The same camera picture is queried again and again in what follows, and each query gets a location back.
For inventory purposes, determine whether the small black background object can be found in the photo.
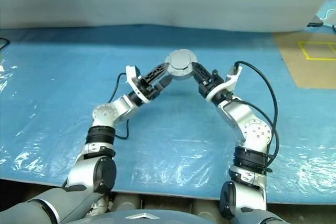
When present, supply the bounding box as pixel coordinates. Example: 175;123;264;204
307;15;323;27

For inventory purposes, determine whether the blue sheet in background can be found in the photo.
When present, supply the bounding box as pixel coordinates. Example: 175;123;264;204
316;0;336;27

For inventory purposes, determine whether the white curly cord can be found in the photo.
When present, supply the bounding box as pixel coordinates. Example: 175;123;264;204
324;8;335;22

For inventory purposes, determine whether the grey robot torso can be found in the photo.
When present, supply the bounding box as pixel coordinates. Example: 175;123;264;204
65;209;237;224

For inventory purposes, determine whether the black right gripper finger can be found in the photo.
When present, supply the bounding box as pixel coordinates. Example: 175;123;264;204
191;61;211;84

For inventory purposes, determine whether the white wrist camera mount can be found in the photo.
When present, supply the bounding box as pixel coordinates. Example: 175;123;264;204
204;65;244;104
125;65;152;104

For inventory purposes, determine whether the grey rounded cylinder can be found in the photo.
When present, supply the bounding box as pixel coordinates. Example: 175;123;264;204
115;194;141;213
193;199;220;216

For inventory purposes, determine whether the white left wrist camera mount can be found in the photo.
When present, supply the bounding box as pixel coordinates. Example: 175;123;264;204
125;65;152;104

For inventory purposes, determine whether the yellow tape square outline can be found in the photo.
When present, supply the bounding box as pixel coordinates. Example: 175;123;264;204
298;40;336;60

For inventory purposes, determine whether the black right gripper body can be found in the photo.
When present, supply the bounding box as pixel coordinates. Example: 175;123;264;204
198;69;226;99

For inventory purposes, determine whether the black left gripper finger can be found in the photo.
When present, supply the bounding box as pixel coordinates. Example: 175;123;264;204
143;62;171;82
154;74;173;91

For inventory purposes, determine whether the silver motor housing with stator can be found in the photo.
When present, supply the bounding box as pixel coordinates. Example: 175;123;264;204
164;48;198;81

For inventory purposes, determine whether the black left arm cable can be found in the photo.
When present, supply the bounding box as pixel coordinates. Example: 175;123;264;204
108;72;130;140

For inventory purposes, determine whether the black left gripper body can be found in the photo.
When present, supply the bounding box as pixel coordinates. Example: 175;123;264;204
136;76;162;101

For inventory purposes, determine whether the brown cardboard sheet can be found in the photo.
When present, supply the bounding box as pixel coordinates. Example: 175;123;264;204
271;31;336;90

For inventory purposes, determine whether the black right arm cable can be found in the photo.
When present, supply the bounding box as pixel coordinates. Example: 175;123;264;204
228;60;279;175

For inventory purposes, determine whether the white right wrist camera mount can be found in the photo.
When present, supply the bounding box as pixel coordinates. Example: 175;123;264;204
204;65;244;104

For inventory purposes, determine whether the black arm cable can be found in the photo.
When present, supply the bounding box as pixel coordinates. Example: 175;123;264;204
108;72;130;140
228;60;279;175

